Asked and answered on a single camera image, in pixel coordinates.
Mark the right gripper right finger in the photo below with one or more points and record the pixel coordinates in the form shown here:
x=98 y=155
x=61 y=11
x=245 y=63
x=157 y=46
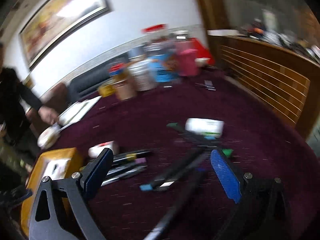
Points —
x=261 y=208

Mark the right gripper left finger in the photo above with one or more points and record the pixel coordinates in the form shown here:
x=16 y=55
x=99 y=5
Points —
x=60 y=207

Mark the yellow cardboard box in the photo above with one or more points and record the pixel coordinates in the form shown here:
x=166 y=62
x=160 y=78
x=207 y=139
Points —
x=57 y=164

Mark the black marker green caps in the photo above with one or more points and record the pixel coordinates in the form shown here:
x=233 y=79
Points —
x=197 y=139

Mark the white bottle red label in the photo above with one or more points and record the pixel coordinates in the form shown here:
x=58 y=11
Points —
x=94 y=151

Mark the white bottle green label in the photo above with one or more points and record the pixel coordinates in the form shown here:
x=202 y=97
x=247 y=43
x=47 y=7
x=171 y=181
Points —
x=205 y=127

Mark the clear gel pen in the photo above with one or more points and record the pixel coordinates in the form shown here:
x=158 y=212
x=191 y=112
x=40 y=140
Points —
x=174 y=210

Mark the black marker pink cap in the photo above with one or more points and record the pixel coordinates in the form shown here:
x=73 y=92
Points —
x=125 y=171

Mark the black marker yellow cap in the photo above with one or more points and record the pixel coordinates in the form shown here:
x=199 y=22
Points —
x=131 y=156

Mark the bystander black sleeve forearm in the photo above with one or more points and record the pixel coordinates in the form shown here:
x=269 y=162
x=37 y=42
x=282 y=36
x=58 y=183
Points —
x=25 y=93

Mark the bystander bare hand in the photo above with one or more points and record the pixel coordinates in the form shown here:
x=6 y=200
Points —
x=48 y=115

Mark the person in black jacket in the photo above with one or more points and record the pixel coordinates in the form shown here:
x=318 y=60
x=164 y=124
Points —
x=15 y=126

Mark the white plastic bag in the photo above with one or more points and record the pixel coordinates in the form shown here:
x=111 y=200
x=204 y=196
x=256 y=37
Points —
x=48 y=137

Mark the white papers on table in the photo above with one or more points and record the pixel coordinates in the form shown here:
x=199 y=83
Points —
x=77 y=111

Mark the brown armchair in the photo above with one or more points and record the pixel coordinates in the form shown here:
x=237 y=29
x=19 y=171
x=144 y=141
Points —
x=55 y=98

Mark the purple velvet tablecloth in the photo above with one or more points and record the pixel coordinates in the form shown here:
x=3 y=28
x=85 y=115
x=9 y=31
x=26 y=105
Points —
x=253 y=139

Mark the nail clipper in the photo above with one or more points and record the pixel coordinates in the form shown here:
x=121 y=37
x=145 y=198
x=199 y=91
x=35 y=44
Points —
x=207 y=85

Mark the yellow tape roll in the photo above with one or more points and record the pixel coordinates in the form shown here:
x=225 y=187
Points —
x=106 y=90

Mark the black leather sofa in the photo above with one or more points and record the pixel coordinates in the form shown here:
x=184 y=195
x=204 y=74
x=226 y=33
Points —
x=87 y=83

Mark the clear jar tan label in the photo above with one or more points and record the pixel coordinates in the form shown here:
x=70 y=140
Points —
x=123 y=87

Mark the red box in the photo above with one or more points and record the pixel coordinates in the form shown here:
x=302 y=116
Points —
x=203 y=55

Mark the blue cartoon label jar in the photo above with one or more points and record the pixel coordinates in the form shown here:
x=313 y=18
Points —
x=163 y=67

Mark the pink bottle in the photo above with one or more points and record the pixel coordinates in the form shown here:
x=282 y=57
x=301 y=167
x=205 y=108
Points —
x=186 y=57

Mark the white jar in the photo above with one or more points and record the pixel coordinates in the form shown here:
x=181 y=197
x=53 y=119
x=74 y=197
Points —
x=143 y=75

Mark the wooden brick-pattern cabinet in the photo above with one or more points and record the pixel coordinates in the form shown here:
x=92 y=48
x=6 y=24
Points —
x=287 y=83

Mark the red lid jar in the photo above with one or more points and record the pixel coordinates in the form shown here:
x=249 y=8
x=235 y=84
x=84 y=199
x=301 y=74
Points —
x=154 y=28

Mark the framed horse painting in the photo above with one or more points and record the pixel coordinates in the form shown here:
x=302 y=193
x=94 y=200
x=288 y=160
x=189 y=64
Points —
x=53 y=22

